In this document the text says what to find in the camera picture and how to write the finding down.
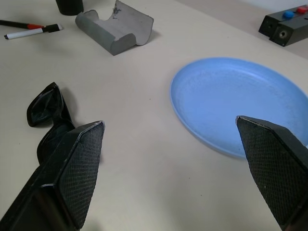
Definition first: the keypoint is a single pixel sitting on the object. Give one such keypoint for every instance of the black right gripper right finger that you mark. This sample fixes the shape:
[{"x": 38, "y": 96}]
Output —
[{"x": 272, "y": 168}]

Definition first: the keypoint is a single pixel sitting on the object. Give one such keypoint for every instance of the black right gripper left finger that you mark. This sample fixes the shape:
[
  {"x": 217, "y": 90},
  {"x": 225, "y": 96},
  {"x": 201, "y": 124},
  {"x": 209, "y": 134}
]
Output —
[{"x": 77, "y": 180}]

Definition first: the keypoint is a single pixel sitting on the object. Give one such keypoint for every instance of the black sunglasses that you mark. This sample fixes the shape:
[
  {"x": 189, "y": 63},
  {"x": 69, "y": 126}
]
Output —
[{"x": 42, "y": 108}]

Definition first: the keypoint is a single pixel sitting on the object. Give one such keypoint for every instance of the white marker with black cap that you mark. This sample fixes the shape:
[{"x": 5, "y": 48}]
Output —
[{"x": 24, "y": 33}]

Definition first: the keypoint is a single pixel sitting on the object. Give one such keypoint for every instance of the grey glasses case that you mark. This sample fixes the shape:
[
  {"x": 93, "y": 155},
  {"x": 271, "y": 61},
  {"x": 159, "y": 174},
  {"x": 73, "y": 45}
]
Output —
[{"x": 125, "y": 21}]

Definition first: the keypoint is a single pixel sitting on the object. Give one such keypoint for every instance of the black marker with red cap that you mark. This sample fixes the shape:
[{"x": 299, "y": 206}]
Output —
[{"x": 12, "y": 23}]

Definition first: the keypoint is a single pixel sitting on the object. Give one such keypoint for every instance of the blue plate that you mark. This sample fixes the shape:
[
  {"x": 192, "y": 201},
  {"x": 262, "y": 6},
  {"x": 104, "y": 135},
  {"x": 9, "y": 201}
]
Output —
[{"x": 228, "y": 96}]

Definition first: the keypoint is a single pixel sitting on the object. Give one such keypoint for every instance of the plain black box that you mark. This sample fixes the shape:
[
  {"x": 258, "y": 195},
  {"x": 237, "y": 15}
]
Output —
[{"x": 296, "y": 31}]

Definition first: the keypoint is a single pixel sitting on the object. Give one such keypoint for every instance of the black box with coloured buttons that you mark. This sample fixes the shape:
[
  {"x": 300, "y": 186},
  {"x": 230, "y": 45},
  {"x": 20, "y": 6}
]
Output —
[{"x": 269, "y": 25}]

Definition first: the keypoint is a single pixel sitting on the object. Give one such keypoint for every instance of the black pen cup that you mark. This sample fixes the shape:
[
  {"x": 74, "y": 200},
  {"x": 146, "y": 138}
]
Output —
[{"x": 69, "y": 7}]

